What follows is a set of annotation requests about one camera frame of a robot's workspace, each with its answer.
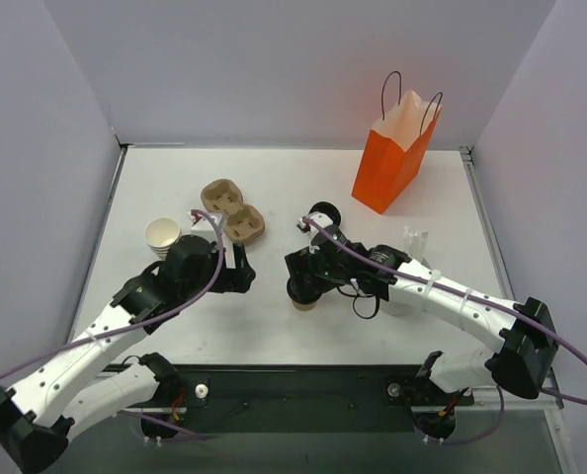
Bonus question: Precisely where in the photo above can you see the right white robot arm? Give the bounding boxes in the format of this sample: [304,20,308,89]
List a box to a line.
[285,225,558,403]

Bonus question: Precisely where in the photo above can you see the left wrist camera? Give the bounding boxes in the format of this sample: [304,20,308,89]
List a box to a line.
[189,210,225,243]

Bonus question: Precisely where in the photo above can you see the stack of paper cups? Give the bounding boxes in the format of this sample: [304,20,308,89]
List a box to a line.
[144,217,181,260]

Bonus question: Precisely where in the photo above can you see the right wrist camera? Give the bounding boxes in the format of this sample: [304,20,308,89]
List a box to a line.
[296,211,334,233]

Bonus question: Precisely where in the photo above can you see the black cup lid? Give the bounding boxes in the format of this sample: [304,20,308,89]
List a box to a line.
[287,278,322,305]

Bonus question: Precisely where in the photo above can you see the stack of black lids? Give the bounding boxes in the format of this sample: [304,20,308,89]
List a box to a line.
[309,201,342,226]

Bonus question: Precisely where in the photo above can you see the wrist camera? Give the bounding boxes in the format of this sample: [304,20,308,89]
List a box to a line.
[189,210,225,243]
[296,211,334,233]

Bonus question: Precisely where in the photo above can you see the white wrapped straws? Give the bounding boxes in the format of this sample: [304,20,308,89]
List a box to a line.
[403,225,429,262]

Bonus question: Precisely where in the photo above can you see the orange paper bag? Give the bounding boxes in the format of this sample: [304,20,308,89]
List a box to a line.
[352,70,443,214]

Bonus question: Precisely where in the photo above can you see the single brown paper cup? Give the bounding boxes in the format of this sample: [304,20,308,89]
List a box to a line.
[293,301,317,311]

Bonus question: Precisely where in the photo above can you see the brown pulp cup carrier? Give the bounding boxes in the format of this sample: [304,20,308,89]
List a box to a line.
[201,179,265,245]

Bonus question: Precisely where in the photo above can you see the white straw holder cup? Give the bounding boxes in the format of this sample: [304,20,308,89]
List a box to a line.
[381,258,431,317]

